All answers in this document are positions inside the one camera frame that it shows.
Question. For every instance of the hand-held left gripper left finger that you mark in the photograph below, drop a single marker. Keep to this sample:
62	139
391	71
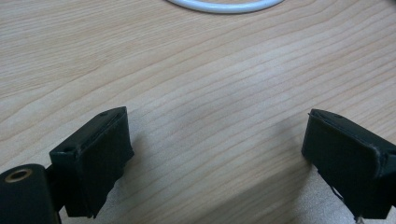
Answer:
93	161

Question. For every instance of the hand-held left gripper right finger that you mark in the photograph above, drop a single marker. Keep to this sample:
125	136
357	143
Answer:
345	158

